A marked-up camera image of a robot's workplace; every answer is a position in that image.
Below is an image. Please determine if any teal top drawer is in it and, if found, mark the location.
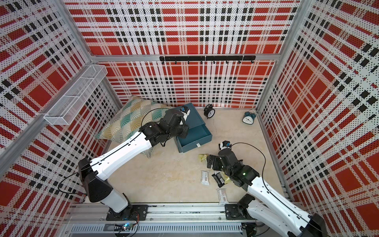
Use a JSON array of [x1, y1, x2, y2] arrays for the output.
[[175, 124, 213, 153]]

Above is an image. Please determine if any white cookie packet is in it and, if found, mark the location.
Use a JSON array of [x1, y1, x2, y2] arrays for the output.
[[200, 170, 210, 186], [216, 188, 229, 205]]

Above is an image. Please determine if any teal drawer cabinet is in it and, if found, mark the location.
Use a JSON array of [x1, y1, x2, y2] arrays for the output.
[[175, 103, 208, 142]]

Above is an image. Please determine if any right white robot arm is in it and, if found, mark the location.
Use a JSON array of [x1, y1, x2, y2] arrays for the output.
[[206, 148, 328, 237]]

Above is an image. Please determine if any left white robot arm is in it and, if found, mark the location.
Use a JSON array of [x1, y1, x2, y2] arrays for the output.
[[76, 106, 190, 221]]

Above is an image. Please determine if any black cookie packet lower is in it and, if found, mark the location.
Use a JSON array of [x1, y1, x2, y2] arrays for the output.
[[212, 172, 226, 188]]

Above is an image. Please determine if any green cookie packet left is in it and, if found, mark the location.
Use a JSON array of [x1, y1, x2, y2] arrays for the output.
[[197, 154, 209, 162]]

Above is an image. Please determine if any black alarm clock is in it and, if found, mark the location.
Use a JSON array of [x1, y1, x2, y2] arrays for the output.
[[204, 104, 215, 119]]

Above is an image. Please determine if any teal alarm clock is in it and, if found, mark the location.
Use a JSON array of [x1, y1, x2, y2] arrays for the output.
[[242, 111, 256, 125]]

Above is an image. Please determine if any patterned green yellow pillow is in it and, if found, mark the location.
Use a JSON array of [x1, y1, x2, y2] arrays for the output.
[[96, 96, 172, 144]]

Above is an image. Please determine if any green circuit board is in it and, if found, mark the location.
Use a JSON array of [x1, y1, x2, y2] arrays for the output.
[[114, 223, 134, 233]]

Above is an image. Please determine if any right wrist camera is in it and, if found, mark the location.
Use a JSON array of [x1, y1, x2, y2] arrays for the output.
[[219, 141, 232, 150]]

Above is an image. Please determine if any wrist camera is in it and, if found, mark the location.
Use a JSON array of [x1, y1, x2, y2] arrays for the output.
[[180, 105, 190, 121], [219, 141, 232, 150]]

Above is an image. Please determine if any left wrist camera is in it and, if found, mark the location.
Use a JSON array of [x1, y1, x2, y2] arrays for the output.
[[180, 105, 190, 121]]

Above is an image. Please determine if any black wall hook rail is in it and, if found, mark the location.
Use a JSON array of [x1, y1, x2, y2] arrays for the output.
[[159, 55, 256, 63]]

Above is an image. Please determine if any white wire mesh basket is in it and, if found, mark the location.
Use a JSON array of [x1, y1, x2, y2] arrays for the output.
[[43, 64, 107, 125]]

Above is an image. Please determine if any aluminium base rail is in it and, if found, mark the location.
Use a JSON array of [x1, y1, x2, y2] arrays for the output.
[[65, 202, 309, 235]]

